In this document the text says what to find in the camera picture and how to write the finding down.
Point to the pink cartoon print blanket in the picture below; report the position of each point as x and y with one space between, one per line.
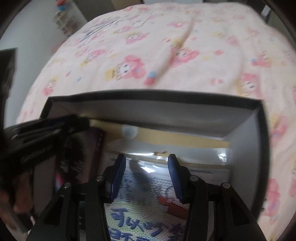
223 48

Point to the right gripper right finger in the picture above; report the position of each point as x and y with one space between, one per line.
192 190

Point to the cartoon print in plastic sleeve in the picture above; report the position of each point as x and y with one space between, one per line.
146 207

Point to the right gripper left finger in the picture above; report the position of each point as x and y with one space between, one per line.
103 190

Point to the person's left hand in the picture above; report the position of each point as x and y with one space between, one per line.
23 200

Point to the black cardboard storage box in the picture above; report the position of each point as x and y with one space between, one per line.
241 121

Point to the small shelf with trinkets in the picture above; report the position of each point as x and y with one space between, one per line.
66 22

